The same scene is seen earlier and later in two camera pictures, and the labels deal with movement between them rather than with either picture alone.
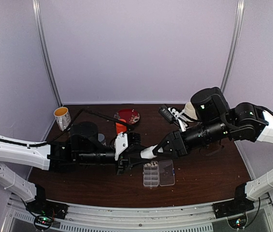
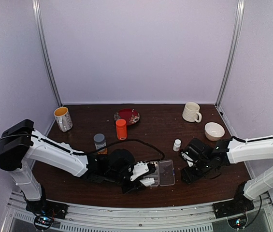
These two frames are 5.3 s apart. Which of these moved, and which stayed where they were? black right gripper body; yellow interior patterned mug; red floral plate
Moved: black right gripper body
Stayed: red floral plate; yellow interior patterned mug
